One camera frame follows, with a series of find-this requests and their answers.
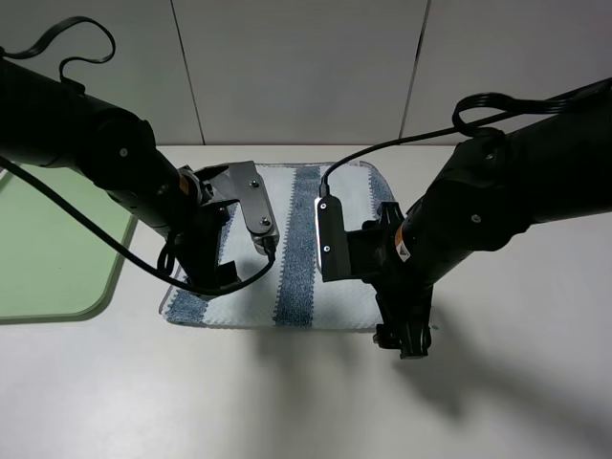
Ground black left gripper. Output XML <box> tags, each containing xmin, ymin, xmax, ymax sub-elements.
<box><xmin>164</xmin><ymin>164</ymin><xmax>239</xmax><ymax>287</ymax></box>

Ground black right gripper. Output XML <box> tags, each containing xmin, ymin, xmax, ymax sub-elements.
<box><xmin>348</xmin><ymin>202</ymin><xmax>432</xmax><ymax>360</ymax></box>

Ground blue white striped towel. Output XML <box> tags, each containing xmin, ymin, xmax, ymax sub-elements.
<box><xmin>160</xmin><ymin>162</ymin><xmax>395</xmax><ymax>330</ymax></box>

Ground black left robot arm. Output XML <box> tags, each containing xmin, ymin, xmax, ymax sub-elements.
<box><xmin>1</xmin><ymin>60</ymin><xmax>239</xmax><ymax>290</ymax></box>

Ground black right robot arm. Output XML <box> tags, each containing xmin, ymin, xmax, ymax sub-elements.
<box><xmin>351</xmin><ymin>82</ymin><xmax>611</xmax><ymax>359</ymax></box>

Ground black left camera cable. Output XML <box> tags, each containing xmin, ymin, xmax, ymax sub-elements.
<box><xmin>0</xmin><ymin>155</ymin><xmax>278</xmax><ymax>294</ymax></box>

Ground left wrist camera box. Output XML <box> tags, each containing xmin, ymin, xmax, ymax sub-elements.
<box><xmin>229</xmin><ymin>162</ymin><xmax>279</xmax><ymax>255</ymax></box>

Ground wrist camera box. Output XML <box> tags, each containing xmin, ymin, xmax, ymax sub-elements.
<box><xmin>315</xmin><ymin>195</ymin><xmax>351</xmax><ymax>282</ymax></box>
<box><xmin>229</xmin><ymin>162</ymin><xmax>279</xmax><ymax>255</ymax></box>

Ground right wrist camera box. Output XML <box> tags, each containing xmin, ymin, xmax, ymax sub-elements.
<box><xmin>315</xmin><ymin>195</ymin><xmax>351</xmax><ymax>282</ymax></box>

